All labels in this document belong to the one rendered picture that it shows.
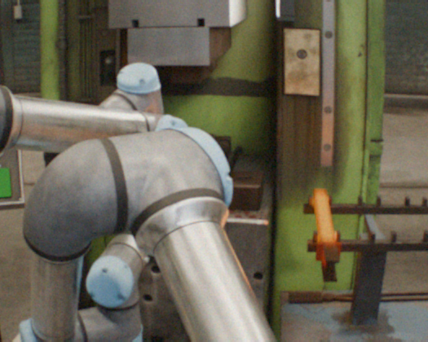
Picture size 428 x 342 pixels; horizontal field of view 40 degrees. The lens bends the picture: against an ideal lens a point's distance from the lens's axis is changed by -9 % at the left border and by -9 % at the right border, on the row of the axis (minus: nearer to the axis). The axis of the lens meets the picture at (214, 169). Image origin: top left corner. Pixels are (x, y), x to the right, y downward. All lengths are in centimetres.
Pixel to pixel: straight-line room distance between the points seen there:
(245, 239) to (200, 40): 49
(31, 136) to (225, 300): 35
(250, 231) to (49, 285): 76
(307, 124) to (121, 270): 78
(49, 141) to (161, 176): 21
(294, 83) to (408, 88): 621
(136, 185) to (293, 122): 96
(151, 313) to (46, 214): 97
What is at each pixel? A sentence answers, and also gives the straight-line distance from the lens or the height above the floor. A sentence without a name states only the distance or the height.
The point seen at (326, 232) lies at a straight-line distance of 123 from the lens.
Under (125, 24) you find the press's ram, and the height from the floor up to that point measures 137.
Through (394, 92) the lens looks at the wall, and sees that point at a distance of 771.
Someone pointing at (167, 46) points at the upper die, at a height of 132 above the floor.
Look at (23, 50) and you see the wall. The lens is 788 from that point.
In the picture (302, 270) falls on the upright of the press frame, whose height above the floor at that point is 69.
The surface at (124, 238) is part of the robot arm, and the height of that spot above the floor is 104.
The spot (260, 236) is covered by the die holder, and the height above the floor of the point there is 87.
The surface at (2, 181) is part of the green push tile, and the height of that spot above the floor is 101.
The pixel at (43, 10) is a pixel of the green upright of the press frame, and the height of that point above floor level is 142.
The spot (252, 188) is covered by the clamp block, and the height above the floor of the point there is 97.
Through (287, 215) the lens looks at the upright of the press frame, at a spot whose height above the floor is 85.
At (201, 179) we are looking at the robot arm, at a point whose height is 125.
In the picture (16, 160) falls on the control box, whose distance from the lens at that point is 156.
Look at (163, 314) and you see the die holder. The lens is 165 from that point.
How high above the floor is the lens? 147
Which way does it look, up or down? 17 degrees down
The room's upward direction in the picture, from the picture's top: straight up
